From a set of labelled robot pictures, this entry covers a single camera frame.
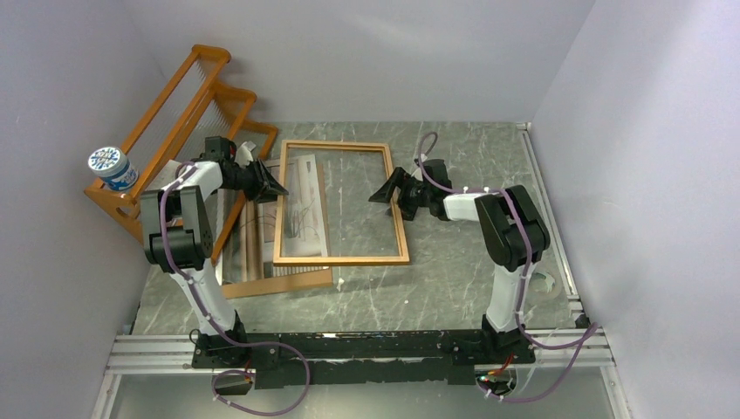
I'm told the brown backing board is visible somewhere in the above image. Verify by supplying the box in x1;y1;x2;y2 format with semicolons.
216;190;333;299

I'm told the clear tape roll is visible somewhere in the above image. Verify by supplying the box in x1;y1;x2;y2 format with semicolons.
530;271;562;301

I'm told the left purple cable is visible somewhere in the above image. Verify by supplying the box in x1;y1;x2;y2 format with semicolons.
159;161;313;419

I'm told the purple cable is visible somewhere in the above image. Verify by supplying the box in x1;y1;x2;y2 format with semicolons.
159;161;313;419
415;131;601;404

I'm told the wooden picture frame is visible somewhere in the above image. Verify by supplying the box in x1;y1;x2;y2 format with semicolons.
271;139;411;268

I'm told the plant photo print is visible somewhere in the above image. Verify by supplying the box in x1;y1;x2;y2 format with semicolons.
219;155;333;296

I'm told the white red small box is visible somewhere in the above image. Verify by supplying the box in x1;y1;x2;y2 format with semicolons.
147;160;180;190

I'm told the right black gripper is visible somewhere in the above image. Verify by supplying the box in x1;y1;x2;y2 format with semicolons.
370;168;433;221

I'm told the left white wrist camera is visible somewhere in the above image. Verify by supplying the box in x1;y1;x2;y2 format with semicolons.
235;141;257;166

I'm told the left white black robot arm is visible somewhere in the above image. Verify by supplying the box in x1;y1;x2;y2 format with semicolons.
140;136;288;368

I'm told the aluminium extrusion rail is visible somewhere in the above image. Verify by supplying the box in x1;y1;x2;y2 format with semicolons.
92;329;632;418

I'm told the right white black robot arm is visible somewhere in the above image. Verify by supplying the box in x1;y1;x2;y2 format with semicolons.
368;159;551;365

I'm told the blue white round tin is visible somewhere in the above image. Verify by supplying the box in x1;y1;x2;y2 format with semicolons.
87;147;140;191

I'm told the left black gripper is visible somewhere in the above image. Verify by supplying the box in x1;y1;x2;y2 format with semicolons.
222;158;288;203

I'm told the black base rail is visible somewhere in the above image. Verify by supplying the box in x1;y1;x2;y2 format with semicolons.
191;328;536;389

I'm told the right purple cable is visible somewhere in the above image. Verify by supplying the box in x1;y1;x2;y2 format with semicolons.
415;131;601;404

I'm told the orange wooden shelf rack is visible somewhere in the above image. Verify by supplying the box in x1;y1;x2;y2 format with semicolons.
84;45;279;242

